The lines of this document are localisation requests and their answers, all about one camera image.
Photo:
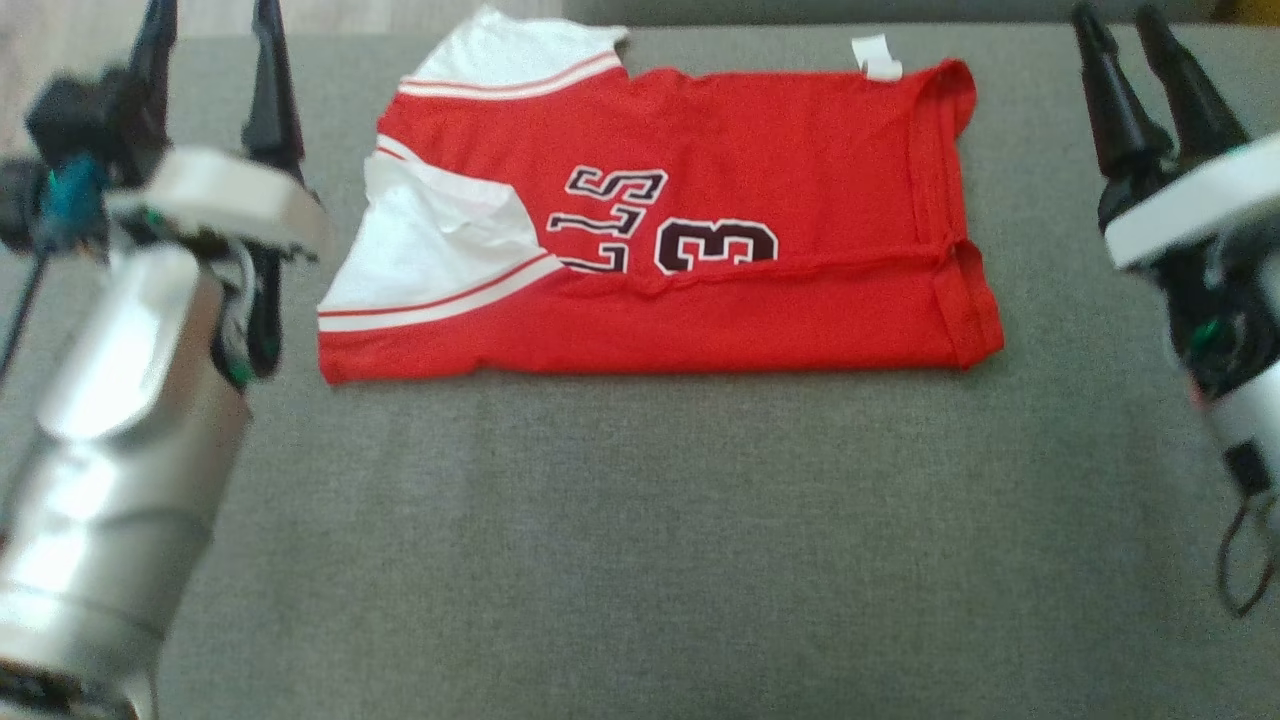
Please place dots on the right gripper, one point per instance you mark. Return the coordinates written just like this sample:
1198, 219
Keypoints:
1190, 205

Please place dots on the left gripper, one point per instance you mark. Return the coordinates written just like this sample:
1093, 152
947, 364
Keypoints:
230, 195

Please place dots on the red Bulls 23 jersey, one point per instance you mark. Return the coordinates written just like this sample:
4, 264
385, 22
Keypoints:
750, 320

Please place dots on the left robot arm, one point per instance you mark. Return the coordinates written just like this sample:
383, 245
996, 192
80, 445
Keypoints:
110, 450

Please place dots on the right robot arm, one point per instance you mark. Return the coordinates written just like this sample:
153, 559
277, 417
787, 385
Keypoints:
1250, 430

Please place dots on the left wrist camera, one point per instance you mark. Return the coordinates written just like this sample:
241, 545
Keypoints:
60, 130

